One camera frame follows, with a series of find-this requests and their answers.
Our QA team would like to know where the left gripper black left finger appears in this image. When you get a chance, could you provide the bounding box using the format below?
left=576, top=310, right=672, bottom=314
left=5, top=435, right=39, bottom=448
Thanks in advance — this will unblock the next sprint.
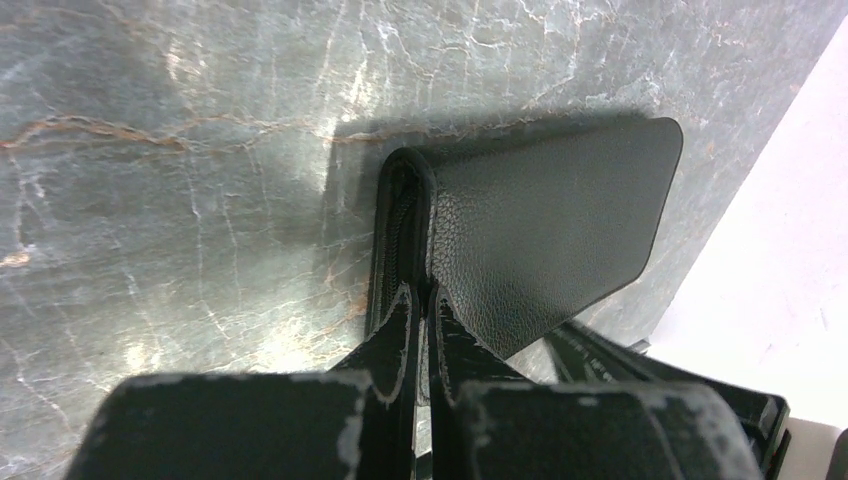
left=67, top=285, right=420, bottom=479

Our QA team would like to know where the black zippered tool pouch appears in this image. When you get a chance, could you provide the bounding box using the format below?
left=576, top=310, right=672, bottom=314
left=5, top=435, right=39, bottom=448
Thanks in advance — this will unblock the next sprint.
left=366, top=117, right=684, bottom=358

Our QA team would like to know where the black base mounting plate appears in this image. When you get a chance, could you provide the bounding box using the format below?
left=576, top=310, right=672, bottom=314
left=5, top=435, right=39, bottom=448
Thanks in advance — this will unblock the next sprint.
left=543, top=321, right=792, bottom=480

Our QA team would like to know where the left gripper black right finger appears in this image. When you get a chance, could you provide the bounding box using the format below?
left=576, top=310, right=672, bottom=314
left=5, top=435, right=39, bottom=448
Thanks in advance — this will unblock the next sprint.
left=428, top=286, right=762, bottom=479

